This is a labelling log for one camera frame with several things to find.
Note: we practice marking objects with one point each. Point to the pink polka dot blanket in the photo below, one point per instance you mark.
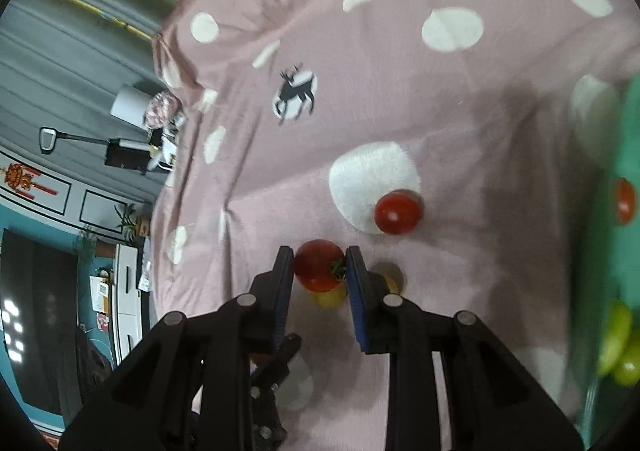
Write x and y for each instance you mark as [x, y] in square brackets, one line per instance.
[375, 96]

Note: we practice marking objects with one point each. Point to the dark chair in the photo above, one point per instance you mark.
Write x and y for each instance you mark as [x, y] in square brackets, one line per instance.
[92, 361]

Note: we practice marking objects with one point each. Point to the small green tomato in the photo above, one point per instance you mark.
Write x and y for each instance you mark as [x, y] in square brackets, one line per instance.
[631, 371]

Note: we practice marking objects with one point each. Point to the red tomato with green stem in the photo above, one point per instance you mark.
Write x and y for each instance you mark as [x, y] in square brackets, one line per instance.
[315, 268]

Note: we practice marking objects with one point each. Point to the dark television screen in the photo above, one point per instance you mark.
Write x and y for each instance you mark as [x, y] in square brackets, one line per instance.
[40, 311]

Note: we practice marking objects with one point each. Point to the white cabinet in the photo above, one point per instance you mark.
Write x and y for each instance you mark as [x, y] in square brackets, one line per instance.
[127, 301]

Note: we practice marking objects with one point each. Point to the potted green plant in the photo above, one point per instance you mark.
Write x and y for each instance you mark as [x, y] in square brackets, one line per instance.
[127, 218]
[90, 241]

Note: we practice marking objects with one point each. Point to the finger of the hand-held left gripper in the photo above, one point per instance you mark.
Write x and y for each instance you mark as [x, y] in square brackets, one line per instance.
[272, 381]

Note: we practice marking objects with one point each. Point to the black stick vacuum cleaner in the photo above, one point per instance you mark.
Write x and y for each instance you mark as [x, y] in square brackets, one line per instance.
[120, 153]

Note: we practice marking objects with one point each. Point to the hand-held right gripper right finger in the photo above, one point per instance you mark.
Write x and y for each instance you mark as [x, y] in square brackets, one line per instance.
[357, 301]

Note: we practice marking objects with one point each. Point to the pink crumpled cloth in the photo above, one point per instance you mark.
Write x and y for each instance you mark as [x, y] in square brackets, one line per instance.
[162, 108]

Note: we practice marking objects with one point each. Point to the large green tomato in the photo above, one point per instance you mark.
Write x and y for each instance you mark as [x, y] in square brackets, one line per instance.
[616, 336]

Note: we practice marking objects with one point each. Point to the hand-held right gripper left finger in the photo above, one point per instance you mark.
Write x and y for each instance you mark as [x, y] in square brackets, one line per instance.
[282, 301]

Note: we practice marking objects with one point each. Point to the papers on wall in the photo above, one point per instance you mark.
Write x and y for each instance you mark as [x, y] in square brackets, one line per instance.
[102, 291]

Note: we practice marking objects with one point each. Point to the white lampshade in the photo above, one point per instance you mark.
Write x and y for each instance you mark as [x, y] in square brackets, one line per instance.
[129, 103]

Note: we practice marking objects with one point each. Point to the green plastic tray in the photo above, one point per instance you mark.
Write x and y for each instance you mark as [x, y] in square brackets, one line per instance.
[595, 256]

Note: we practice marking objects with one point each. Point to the small tan round fruit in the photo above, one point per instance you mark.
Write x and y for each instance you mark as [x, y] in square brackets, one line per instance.
[391, 283]
[330, 300]

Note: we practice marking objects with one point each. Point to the red knot wall ornament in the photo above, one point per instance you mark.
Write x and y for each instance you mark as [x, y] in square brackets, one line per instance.
[17, 178]

